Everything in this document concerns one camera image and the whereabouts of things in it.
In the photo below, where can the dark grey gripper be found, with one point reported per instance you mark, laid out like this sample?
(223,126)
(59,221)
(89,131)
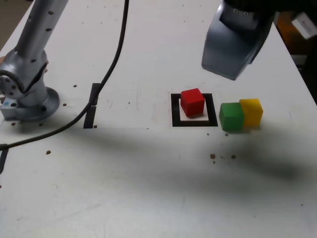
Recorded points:
(237,17)

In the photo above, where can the yellow cube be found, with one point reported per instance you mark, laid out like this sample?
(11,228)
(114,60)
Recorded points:
(252,112)

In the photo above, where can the red cube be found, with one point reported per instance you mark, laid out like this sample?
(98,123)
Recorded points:
(192,104)

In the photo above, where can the green cube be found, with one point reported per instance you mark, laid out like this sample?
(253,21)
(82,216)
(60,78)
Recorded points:
(231,117)

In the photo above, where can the black tape square outline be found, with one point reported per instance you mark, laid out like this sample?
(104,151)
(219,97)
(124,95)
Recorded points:
(195,124)

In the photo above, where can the black tape strip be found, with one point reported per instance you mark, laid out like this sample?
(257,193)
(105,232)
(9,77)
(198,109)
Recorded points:
(89,119)

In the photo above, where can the small camera box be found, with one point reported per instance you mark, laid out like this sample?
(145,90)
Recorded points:
(305,24)

